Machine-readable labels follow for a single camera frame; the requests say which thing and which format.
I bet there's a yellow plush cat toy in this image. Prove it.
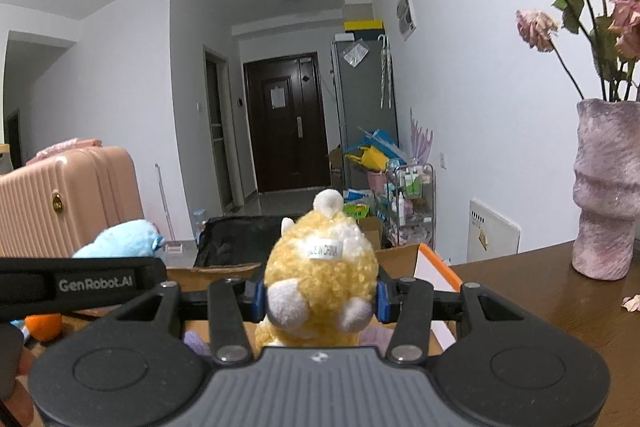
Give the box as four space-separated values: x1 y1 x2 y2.
255 188 378 351

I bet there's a blue plush fish toy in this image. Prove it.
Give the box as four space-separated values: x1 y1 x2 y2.
73 219 164 259

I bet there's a purple satin scrunchie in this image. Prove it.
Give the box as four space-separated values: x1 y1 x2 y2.
358 325 394 357

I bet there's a lavender fluffy headband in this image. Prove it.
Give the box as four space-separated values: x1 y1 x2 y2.
183 331 210 358

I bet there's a person's left hand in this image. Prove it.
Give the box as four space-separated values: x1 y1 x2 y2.
2 347 36 427

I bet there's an orange tangerine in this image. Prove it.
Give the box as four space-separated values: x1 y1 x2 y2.
25 313 63 343

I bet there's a red cardboard box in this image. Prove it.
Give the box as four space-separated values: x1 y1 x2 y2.
167 237 462 355

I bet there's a black bag on floor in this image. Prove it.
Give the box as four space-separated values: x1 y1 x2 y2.
194 216 283 268

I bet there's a pink ribbed suitcase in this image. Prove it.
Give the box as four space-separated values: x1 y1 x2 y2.
0 146 143 258

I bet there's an orange thermos bottle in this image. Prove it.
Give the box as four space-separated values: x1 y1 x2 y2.
0 144 13 176

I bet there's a dark entrance door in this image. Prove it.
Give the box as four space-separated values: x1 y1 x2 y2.
243 52 330 193

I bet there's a grey refrigerator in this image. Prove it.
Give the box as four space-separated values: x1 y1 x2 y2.
328 33 402 193

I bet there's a purple textured vase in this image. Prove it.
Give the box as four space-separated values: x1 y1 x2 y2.
572 98 639 281

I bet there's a fallen rose petal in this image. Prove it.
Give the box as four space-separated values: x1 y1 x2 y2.
622 294 640 312

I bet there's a yellow box on refrigerator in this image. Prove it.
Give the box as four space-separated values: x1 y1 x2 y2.
344 20 384 32

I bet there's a dried pink rose bouquet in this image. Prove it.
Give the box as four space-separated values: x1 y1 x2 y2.
515 0 639 103

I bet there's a wire storage cart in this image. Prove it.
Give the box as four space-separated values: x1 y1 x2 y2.
376 159 436 248

